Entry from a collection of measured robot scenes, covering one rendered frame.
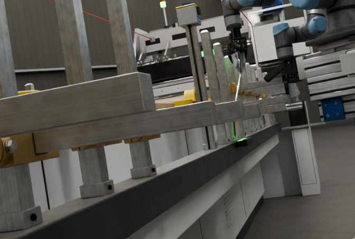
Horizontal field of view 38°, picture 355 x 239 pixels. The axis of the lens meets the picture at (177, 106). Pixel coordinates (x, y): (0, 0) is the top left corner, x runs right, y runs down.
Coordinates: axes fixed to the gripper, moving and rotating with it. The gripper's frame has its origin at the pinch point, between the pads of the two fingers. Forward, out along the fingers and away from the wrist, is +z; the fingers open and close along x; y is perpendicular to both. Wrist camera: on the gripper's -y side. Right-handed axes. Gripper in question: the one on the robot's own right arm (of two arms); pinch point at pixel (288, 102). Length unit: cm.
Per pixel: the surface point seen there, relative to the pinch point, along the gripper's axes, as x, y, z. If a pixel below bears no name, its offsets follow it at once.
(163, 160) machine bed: -49, -47, 14
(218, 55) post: -5.7, -26.8, -26.1
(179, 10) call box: -58, -29, -38
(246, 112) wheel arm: -126, -3, 2
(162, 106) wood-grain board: -43, -46, -6
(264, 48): 247, -25, -56
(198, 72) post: -57, -26, -15
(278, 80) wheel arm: 23.5, -4.2, -12.0
